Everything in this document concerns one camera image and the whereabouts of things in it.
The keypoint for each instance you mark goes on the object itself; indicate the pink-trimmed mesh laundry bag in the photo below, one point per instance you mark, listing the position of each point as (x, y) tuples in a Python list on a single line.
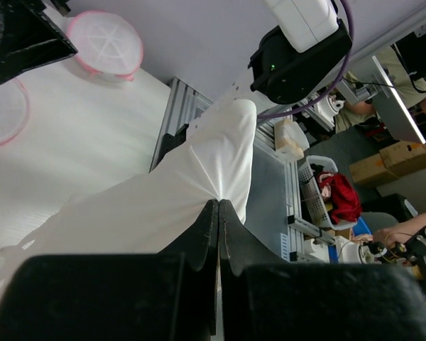
[(14, 110)]

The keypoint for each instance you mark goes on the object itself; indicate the cardboard box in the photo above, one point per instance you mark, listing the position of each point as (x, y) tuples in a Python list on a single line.
[(389, 164)]

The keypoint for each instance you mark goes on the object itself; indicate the aluminium frame rail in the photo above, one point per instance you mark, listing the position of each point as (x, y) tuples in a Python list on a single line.
[(184, 105)]

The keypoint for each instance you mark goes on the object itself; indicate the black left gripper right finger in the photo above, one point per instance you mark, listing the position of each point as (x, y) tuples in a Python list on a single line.
[(266, 298)]

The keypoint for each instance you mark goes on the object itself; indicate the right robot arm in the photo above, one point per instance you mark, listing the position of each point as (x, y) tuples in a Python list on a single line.
[(291, 60)]

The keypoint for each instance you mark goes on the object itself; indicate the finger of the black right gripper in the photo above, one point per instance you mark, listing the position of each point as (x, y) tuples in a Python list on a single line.
[(29, 39)]

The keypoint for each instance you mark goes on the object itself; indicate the white laundry basket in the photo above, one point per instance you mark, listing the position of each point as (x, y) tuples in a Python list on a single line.
[(312, 195)]

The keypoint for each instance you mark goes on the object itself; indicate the red cloth in basket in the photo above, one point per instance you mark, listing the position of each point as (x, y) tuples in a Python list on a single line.
[(335, 188)]

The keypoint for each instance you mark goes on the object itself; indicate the white bra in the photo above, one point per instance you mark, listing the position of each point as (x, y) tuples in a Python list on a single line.
[(147, 212)]

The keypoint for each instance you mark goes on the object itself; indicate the slotted cable duct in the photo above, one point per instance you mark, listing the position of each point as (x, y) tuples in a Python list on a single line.
[(288, 243)]

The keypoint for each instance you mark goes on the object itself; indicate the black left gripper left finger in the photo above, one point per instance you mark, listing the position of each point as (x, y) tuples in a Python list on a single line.
[(170, 295)]

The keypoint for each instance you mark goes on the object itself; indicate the pink-trimmed laundry bag at right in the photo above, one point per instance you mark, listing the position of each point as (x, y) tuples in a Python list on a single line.
[(107, 45)]

